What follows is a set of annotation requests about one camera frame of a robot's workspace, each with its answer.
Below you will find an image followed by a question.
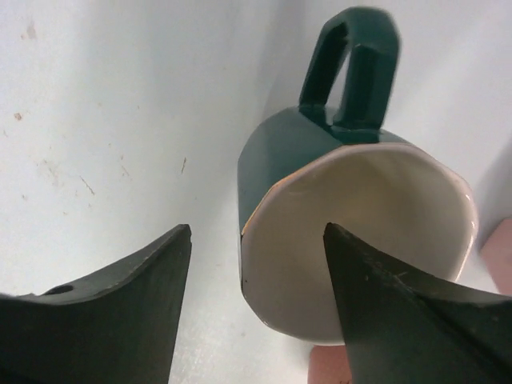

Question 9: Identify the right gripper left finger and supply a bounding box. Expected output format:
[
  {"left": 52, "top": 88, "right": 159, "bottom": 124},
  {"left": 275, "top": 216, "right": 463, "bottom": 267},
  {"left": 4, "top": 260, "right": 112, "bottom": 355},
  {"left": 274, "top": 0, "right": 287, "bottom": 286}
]
[{"left": 1, "top": 224, "right": 192, "bottom": 383}]

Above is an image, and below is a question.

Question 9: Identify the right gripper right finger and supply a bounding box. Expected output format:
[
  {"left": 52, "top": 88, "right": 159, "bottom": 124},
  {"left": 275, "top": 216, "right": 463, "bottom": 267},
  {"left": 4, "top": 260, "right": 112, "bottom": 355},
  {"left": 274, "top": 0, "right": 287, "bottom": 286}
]
[{"left": 323, "top": 223, "right": 511, "bottom": 383}]

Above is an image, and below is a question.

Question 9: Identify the mauve pink mug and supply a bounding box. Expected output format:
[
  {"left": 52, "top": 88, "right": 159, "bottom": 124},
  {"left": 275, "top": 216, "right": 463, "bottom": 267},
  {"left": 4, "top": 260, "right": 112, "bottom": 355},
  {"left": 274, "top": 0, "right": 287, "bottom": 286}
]
[{"left": 307, "top": 346, "right": 352, "bottom": 384}]

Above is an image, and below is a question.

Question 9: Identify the small pink mug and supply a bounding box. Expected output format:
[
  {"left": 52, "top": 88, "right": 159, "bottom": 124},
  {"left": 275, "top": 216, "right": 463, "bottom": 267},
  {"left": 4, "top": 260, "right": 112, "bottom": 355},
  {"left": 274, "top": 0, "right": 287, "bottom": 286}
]
[{"left": 480, "top": 217, "right": 512, "bottom": 296}]

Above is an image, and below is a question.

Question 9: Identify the dark green mug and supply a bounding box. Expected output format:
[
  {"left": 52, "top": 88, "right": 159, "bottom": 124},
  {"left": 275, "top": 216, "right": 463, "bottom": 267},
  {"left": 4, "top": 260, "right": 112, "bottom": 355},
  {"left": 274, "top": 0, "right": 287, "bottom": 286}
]
[{"left": 237, "top": 6, "right": 478, "bottom": 346}]

